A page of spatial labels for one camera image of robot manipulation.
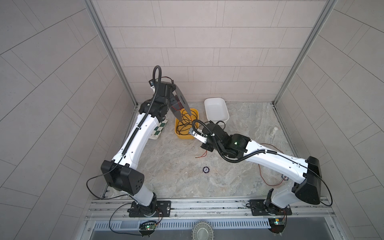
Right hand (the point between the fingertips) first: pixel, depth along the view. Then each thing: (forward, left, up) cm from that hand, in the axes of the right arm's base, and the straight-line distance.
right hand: (201, 134), depth 74 cm
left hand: (+18, +14, +13) cm, 26 cm away
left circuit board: (-34, +26, -19) cm, 47 cm away
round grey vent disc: (-36, +2, -21) cm, 42 cm away
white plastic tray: (+35, -14, -20) cm, 42 cm away
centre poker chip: (-9, -2, -22) cm, 24 cm away
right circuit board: (-36, -32, -23) cm, 54 cm away
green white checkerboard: (+18, +28, -18) cm, 38 cm away
